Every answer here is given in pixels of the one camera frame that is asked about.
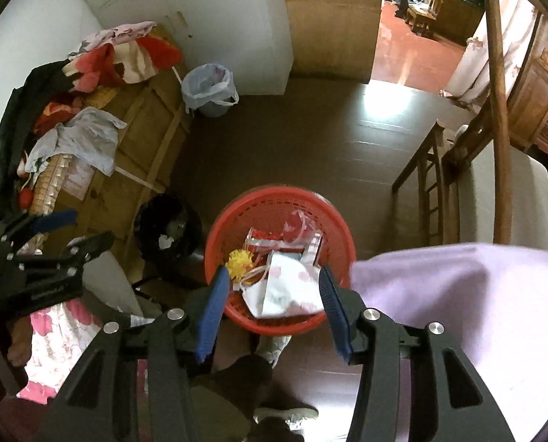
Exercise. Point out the pink floral cloth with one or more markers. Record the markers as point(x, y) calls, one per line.
point(57, 340)

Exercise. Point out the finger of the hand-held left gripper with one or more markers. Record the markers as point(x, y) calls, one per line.
point(90, 246)
point(53, 221)

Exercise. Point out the red ribbon bow packet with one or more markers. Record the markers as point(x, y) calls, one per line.
point(262, 241)

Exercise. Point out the purple tablecloth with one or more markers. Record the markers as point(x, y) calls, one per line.
point(462, 294)

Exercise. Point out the black mesh waste bin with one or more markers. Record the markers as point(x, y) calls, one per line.
point(163, 221)

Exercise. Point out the person's grey shoe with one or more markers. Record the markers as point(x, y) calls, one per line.
point(274, 347)
point(292, 416)

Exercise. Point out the blue bin with plastic liner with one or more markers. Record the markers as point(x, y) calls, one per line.
point(209, 96)

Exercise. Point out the grey white cloth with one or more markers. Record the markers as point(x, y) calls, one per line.
point(85, 138)

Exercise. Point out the dark jacket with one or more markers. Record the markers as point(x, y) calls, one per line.
point(30, 96)

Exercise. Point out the yellow ribbon bow packet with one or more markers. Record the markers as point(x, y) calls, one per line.
point(239, 262)

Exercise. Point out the white seat cushion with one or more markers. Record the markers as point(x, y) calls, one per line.
point(508, 202)

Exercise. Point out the person's left hand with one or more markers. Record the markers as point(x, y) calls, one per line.
point(18, 340)

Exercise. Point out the red plastic mesh basket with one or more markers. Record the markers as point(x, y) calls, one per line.
point(255, 207)

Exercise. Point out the brown wooden board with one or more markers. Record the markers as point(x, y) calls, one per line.
point(334, 23)

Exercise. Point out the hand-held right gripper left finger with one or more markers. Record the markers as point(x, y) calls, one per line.
point(212, 317)

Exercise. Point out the red jelly cup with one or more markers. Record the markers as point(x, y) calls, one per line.
point(297, 228)

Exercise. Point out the person's olive trouser leg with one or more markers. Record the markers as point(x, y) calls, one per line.
point(228, 396)

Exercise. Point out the small wooden chair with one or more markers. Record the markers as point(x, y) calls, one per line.
point(423, 14)

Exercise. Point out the white cabinet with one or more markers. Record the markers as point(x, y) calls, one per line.
point(237, 18)

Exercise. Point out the red pink striped blanket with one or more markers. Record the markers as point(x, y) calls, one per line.
point(117, 60)

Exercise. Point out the carved wooden armchair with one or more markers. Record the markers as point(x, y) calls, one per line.
point(497, 101)

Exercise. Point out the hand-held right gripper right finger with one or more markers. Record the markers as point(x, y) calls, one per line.
point(336, 317)

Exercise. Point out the pink floral curtain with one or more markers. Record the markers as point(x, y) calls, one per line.
point(476, 69)

